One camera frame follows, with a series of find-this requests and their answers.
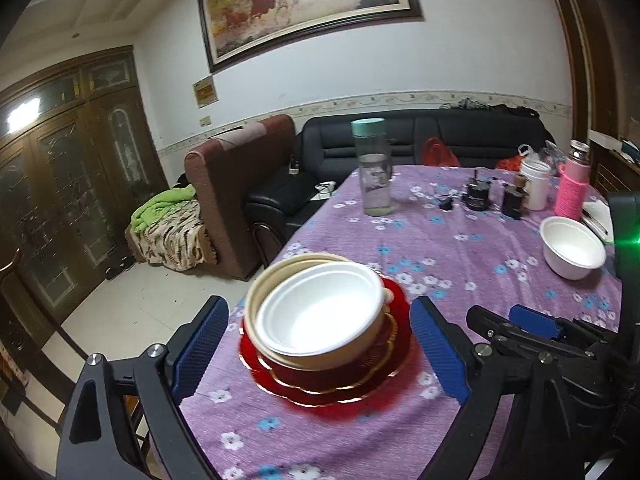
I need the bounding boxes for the framed horse painting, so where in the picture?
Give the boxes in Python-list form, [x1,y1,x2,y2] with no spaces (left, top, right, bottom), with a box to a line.
[198,0,422,74]

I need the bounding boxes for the brown armchair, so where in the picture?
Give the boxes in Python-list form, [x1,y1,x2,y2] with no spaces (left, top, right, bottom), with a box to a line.
[183,115,295,281]

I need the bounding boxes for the pink sleeved thermos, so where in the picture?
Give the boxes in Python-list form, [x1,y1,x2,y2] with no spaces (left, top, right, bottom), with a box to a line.
[554,139,590,221]

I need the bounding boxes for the white notebook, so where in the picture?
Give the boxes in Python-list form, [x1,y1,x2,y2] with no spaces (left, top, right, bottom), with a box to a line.
[582,200,614,245]

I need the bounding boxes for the clear bottle green lid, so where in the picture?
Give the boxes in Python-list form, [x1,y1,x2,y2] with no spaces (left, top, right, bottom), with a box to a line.
[352,117,393,217]

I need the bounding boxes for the small yellow wall poster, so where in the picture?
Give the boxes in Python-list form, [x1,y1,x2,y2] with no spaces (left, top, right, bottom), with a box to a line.
[193,75,218,108]

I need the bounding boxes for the small red plastic plate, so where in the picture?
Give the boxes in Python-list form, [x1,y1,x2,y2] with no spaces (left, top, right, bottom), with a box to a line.
[256,308,398,396]

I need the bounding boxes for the large white foam bowl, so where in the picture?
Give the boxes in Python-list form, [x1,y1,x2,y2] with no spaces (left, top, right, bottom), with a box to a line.
[255,261,385,358]

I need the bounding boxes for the beige plastic bowl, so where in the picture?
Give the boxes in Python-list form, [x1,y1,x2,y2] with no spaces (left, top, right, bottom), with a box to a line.
[244,252,387,372]

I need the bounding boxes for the green and patterned blankets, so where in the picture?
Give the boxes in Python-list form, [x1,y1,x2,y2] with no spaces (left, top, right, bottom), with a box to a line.
[125,184,218,272]

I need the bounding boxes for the red plastic bag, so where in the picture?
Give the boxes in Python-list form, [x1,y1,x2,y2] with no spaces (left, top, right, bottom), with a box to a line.
[422,136,460,167]

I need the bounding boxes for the white plastic cup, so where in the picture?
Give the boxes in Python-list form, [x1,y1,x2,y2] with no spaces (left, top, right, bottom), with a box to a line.
[520,158,551,211]

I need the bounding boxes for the black leather sofa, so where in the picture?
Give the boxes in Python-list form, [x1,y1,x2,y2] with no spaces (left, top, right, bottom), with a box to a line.
[244,105,554,242]

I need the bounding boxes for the large red plastic plate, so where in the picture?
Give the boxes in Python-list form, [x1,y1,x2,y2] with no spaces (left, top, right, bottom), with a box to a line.
[239,276,413,408]

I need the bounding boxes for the wooden chair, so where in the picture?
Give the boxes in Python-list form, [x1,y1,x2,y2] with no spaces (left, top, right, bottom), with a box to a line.
[1,248,75,406]

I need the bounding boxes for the small white bowl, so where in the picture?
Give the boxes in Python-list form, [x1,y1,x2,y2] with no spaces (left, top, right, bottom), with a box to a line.
[539,217,606,281]

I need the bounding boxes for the dark wooden cabinet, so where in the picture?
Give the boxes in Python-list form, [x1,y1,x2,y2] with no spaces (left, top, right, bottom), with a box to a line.
[1,46,167,322]

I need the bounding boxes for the small black adapter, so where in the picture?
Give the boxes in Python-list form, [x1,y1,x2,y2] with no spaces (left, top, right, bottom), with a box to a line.
[438,196,454,211]

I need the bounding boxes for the black round device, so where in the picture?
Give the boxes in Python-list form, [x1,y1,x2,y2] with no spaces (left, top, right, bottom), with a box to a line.
[463,170,491,211]

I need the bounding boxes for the dark jar with lid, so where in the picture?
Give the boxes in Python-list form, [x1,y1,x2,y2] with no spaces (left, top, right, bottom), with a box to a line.
[501,174,527,220]

